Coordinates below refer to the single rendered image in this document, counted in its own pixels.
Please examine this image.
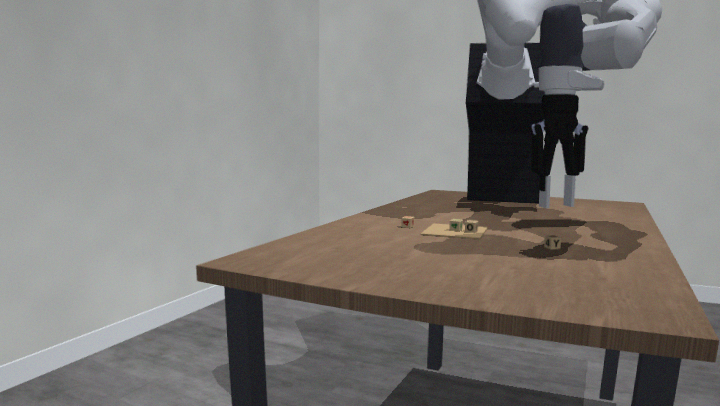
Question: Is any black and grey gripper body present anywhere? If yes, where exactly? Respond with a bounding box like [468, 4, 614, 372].
[541, 94, 579, 139]

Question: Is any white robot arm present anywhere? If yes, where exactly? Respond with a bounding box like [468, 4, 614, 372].
[477, 0, 662, 99]

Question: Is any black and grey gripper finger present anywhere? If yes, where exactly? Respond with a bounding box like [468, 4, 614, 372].
[559, 123, 588, 207]
[530, 121, 563, 208]

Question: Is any cream letter block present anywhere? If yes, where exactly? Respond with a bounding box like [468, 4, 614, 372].
[544, 235, 561, 250]
[450, 219, 463, 231]
[401, 216, 414, 228]
[465, 220, 478, 233]

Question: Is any tan flat mat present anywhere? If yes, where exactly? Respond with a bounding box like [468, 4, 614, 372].
[420, 223, 488, 239]

